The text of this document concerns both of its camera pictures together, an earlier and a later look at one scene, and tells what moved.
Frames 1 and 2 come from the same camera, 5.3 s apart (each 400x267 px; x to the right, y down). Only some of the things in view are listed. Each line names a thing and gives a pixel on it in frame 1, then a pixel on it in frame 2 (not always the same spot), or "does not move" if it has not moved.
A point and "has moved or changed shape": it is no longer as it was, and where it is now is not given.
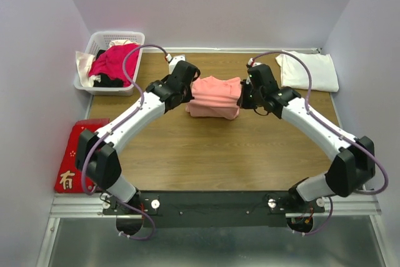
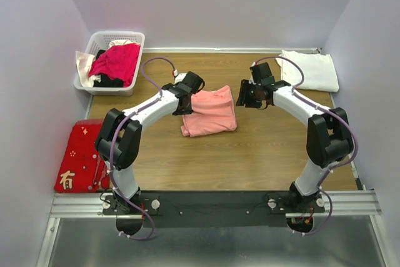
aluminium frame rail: (86, 206) does not move
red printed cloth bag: (70, 176) does not move
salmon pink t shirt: (215, 98) has moved or changed shape
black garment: (105, 80) does not move
